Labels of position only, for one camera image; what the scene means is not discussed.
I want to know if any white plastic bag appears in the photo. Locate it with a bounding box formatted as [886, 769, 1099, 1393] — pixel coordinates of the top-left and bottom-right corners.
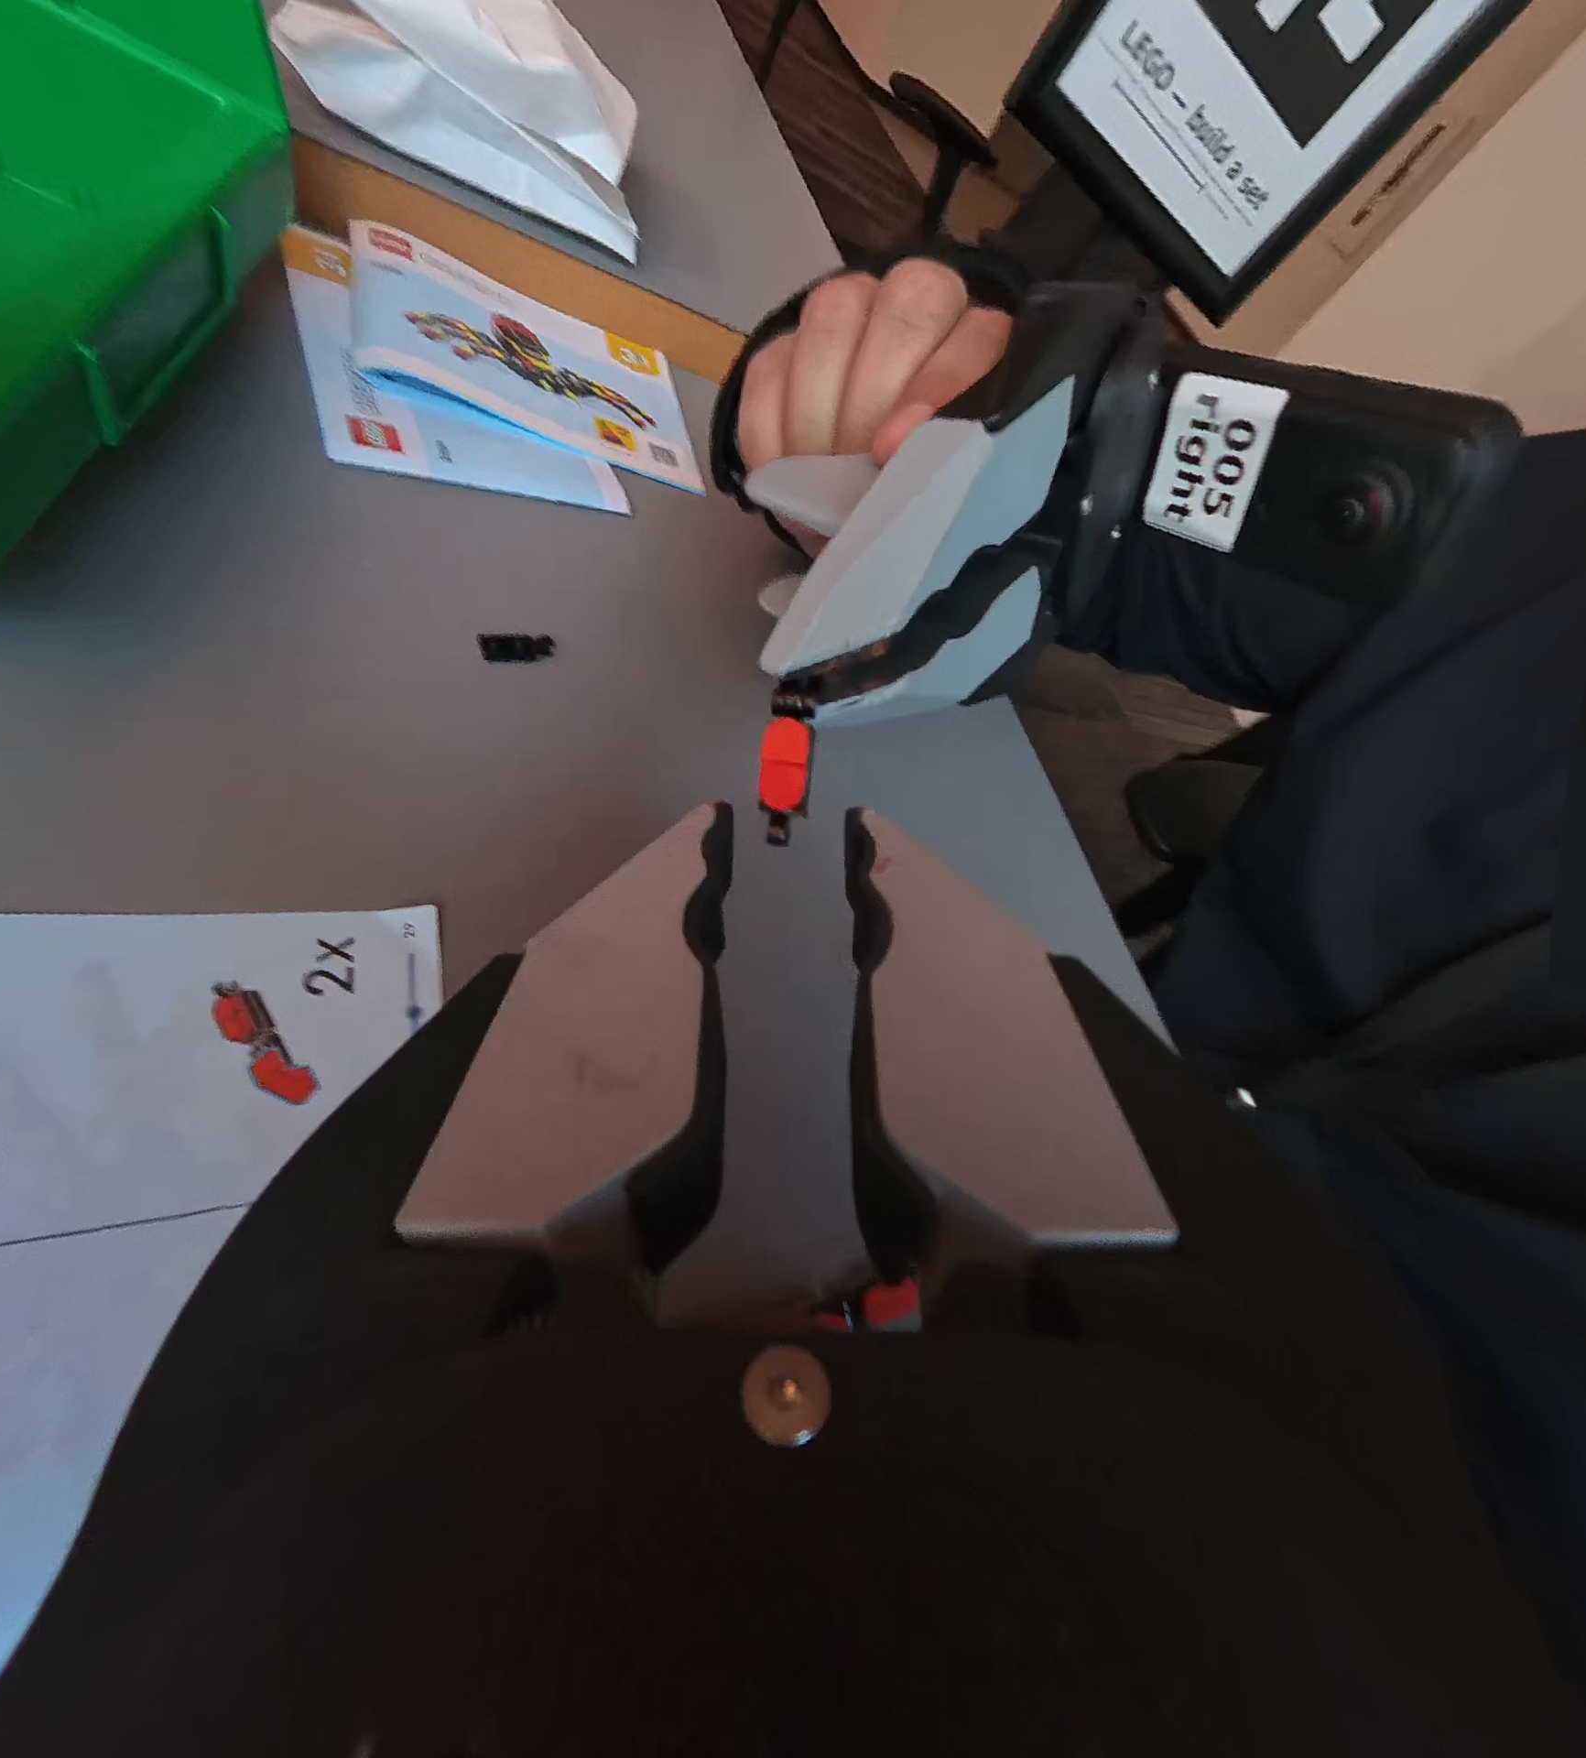
[263, 0, 638, 270]

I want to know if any red lego piece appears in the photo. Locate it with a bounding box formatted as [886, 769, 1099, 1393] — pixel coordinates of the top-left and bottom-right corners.
[813, 1279, 924, 1334]
[757, 689, 819, 852]

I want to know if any open lego instruction manual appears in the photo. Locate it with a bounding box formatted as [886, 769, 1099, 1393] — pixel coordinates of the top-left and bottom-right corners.
[0, 905, 447, 1758]

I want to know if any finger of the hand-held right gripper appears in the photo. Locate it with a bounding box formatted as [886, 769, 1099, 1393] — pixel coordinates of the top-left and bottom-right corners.
[779, 548, 1048, 733]
[757, 379, 1076, 679]

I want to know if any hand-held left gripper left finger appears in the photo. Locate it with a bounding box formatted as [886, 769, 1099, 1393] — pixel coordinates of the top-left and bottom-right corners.
[393, 800, 736, 1279]

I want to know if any green plastic bin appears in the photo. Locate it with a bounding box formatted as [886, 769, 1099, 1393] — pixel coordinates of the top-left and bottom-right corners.
[0, 0, 296, 643]

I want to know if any person's right hand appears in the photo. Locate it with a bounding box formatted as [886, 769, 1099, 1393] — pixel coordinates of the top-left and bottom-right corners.
[736, 257, 1014, 475]

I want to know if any lego instruction booklet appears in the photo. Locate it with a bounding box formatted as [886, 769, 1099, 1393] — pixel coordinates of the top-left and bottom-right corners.
[345, 214, 708, 497]
[282, 227, 634, 524]

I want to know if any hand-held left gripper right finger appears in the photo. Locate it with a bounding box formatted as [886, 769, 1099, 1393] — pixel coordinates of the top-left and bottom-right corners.
[846, 809, 1185, 1279]

